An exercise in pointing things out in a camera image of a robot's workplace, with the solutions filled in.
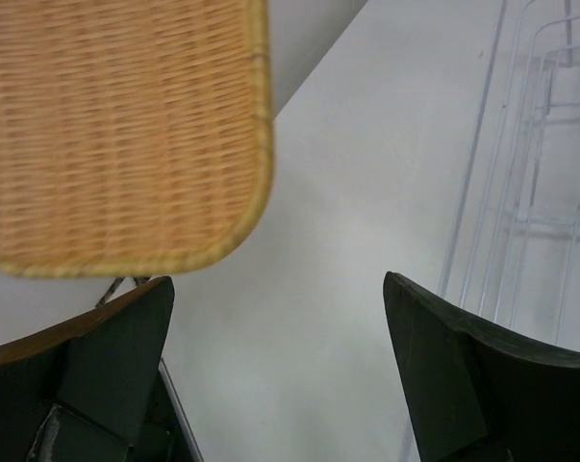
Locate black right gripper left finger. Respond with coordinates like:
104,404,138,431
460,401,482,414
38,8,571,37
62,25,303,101
0,277,174,461

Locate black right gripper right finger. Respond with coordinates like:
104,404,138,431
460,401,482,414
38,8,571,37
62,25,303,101
383,272,580,461

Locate orange woven square plate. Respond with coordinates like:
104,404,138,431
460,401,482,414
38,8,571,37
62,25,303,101
0,1,274,278

